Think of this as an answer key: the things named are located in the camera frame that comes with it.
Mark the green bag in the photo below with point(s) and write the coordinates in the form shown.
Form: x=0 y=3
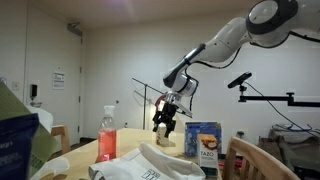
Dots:
x=43 y=143

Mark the blue snack box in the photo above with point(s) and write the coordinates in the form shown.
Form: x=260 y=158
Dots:
x=192 y=129

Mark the white paper bag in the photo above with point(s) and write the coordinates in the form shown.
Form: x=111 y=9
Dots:
x=146 y=163

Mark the white door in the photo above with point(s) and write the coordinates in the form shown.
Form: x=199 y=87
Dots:
x=53 y=64

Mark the wooden chair far left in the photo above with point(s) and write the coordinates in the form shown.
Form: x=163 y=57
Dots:
x=62 y=132

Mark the wooden chair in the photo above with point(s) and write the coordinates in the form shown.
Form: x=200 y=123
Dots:
x=62 y=132
x=257 y=164

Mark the desk lamp with red shade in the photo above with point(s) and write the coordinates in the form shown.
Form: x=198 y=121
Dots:
x=146 y=87

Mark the white orange Tazo tea box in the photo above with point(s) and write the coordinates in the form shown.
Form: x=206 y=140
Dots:
x=207 y=154

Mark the beige cardboard box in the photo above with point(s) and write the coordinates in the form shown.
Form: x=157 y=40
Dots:
x=160 y=136

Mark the pink liquid spray bottle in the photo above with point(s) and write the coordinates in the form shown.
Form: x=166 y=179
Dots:
x=107 y=135

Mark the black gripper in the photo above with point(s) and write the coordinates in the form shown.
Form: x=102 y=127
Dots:
x=164 y=115

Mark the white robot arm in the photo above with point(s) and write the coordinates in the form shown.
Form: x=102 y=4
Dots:
x=268 y=25

